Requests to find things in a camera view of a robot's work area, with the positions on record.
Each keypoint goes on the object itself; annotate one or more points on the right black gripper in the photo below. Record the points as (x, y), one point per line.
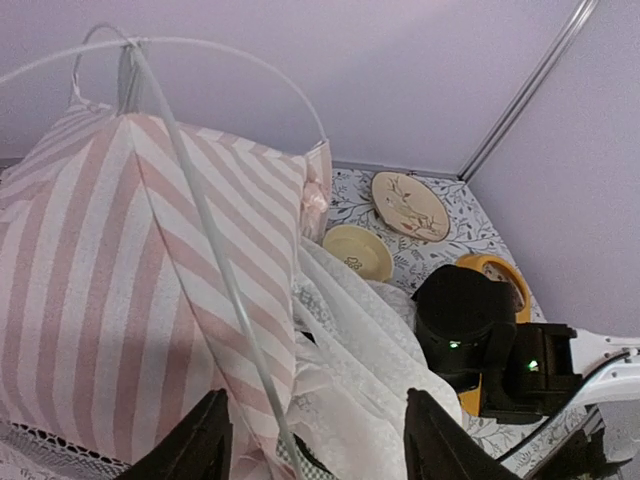
(466, 326)

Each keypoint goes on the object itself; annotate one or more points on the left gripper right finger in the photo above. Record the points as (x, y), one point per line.
(438, 448)

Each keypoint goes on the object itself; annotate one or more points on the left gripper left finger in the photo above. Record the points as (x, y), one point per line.
(198, 448)

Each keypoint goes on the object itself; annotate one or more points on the pink striped pet tent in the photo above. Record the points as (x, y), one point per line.
(116, 321)

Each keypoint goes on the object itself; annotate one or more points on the green checkered cushion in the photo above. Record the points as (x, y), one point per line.
(311, 467)

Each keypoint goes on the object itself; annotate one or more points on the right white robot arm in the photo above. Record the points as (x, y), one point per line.
(610, 370)

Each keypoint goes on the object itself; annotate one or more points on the cream pet bowl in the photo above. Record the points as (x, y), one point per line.
(361, 250)

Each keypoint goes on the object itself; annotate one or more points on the yellow bowl stand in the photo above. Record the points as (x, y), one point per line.
(496, 269)

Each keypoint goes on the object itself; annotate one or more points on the beige bowl behind cushion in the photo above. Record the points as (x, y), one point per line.
(409, 207)

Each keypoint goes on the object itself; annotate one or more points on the floral table mat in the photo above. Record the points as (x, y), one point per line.
(470, 231)

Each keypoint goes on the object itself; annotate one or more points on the right aluminium frame post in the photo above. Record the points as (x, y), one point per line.
(576, 21)

